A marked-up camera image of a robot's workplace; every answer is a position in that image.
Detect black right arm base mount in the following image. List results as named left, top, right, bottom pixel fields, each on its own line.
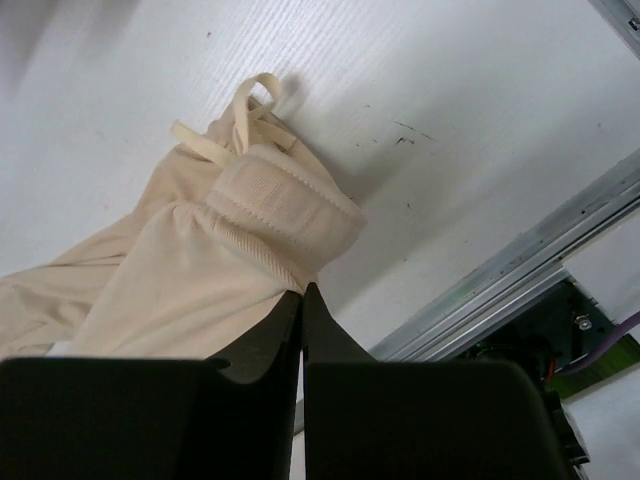
left=458, top=280, right=614, bottom=479

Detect beige trousers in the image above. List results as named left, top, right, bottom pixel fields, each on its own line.
left=1, top=73, right=366, bottom=359

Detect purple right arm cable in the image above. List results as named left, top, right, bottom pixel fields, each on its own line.
left=554, top=312, right=640, bottom=376

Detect aluminium table rail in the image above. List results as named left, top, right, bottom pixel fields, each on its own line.
left=292, top=0, right=640, bottom=436

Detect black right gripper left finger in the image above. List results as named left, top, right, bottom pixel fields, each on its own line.
left=1, top=292, right=301, bottom=479

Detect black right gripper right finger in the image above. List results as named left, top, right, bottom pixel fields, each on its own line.
left=302, top=284, right=570, bottom=479

